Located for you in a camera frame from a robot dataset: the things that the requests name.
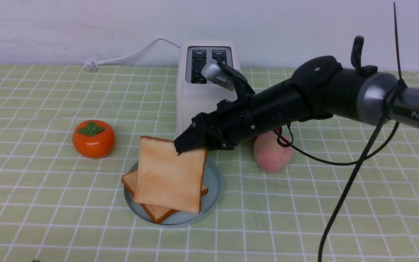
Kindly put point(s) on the pink peach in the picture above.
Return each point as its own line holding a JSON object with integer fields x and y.
{"x": 270, "y": 156}

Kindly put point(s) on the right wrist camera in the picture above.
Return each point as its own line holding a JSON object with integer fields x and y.
{"x": 228, "y": 78}

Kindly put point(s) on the light blue round plate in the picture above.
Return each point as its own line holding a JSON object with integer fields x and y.
{"x": 212, "y": 178}

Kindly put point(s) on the orange persimmon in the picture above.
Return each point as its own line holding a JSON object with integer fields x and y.
{"x": 93, "y": 139}

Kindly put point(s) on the white two-slot toaster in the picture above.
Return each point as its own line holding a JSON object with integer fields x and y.
{"x": 194, "y": 93}

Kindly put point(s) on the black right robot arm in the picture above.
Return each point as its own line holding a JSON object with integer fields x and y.
{"x": 318, "y": 89}

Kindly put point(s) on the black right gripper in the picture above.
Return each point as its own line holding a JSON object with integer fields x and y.
{"x": 236, "y": 121}

